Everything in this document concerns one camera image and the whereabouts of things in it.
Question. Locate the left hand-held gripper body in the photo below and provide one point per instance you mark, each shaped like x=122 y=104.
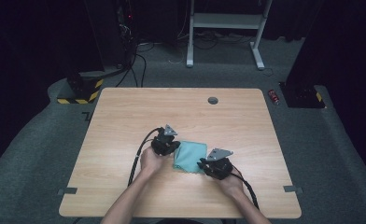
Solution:
x=162 y=143

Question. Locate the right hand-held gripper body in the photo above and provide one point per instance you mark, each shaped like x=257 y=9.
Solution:
x=221 y=168

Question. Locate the teal cloth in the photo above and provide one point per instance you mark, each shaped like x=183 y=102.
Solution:
x=189 y=155

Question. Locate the person's right hand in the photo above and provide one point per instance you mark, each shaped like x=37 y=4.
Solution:
x=232 y=185

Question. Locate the person's left hand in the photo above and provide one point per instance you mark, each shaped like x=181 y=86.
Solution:
x=151 y=163

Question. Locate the grey round table grommet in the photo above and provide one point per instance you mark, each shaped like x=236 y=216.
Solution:
x=213 y=100

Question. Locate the grey tape strip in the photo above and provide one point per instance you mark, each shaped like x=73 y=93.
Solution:
x=292 y=188
x=67 y=191

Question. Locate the black tape floor mark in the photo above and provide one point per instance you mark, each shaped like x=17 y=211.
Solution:
x=87 y=116

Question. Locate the red can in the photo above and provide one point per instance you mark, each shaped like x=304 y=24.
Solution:
x=273 y=96

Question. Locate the black yellow striped stand base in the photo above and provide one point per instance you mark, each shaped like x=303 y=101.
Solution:
x=87 y=93

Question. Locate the dark equipment rack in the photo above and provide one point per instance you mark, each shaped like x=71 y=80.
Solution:
x=126 y=31

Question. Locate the white metal stand frame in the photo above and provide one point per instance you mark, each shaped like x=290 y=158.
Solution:
x=224 y=21

